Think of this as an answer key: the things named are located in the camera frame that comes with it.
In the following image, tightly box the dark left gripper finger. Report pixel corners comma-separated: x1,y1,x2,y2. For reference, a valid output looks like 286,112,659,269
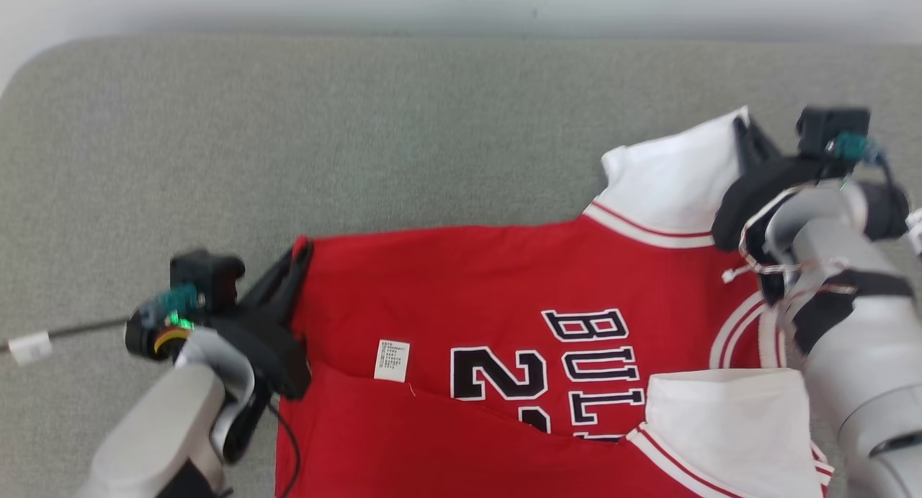
245,240,309,313
270,246,315,329

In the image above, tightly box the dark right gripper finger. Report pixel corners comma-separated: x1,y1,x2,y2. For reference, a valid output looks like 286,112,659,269
733,116,782,171

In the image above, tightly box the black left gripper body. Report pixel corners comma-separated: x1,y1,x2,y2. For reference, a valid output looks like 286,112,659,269
209,303,312,401

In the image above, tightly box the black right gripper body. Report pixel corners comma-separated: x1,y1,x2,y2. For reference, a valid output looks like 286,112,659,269
712,158,840,250

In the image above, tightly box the red Bulls basketball jersey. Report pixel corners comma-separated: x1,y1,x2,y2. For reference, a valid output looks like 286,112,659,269
275,107,836,498

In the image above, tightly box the grey fabric sofa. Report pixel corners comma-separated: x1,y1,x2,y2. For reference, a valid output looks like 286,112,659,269
0,33,922,498

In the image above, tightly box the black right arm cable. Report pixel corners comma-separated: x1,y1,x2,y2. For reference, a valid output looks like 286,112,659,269
828,132,898,192

